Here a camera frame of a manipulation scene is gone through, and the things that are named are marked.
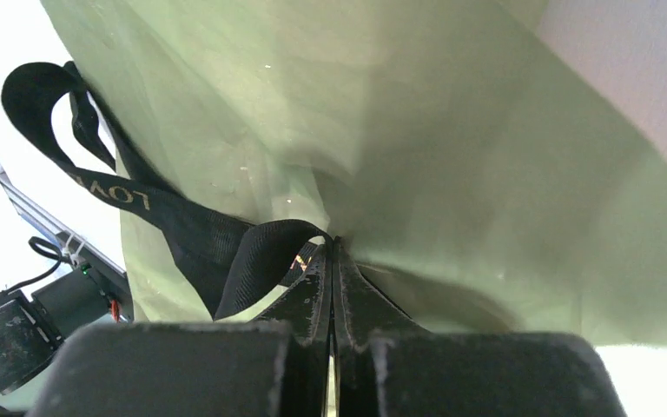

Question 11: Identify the orange wrapping paper sheet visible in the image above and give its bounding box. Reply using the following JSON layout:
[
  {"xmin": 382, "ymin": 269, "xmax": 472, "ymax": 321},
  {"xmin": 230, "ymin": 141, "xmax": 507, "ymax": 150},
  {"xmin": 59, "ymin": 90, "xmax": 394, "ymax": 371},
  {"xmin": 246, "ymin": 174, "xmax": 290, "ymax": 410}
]
[{"xmin": 43, "ymin": 1, "xmax": 667, "ymax": 345}]

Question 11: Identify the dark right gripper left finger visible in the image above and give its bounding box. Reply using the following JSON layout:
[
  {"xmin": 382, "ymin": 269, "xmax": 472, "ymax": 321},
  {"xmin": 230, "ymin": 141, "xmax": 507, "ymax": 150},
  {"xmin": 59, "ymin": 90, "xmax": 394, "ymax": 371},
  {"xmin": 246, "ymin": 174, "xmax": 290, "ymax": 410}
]
[{"xmin": 30, "ymin": 246, "xmax": 332, "ymax": 416}]

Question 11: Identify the black strap lanyard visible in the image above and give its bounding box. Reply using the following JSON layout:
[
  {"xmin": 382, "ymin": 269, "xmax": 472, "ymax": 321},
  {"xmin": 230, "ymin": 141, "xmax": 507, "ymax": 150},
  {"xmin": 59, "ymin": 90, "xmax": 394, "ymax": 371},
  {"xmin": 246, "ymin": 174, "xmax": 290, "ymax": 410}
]
[{"xmin": 0, "ymin": 60, "xmax": 334, "ymax": 322}]

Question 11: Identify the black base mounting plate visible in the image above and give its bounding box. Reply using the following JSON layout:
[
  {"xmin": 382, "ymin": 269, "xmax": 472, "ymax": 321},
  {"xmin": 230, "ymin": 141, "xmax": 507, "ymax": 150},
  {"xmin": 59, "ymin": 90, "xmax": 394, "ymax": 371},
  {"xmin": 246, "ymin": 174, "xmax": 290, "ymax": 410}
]
[{"xmin": 0, "ymin": 171, "xmax": 133, "ymax": 415}]

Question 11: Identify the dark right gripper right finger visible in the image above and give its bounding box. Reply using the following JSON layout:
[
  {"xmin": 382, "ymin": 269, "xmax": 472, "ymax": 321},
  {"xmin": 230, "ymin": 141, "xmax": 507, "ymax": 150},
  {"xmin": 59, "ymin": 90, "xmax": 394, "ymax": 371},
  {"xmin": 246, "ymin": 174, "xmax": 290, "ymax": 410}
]
[{"xmin": 332, "ymin": 240, "xmax": 625, "ymax": 417}]

